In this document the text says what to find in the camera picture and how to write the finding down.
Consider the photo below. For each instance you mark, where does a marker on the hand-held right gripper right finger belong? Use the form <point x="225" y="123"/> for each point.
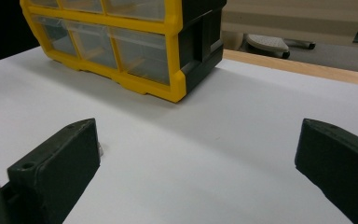
<point x="338" y="168"/>

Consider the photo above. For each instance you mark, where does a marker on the yellow and black organizer cabinet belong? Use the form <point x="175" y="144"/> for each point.
<point x="174" y="62"/>

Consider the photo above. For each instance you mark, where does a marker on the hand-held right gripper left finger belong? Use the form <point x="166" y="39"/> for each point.
<point x="59" y="168"/>

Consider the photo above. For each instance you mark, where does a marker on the dark metal tube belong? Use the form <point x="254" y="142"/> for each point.
<point x="301" y="44"/>

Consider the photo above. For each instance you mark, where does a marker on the rows of clear drawers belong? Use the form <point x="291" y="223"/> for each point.
<point x="143" y="53"/>

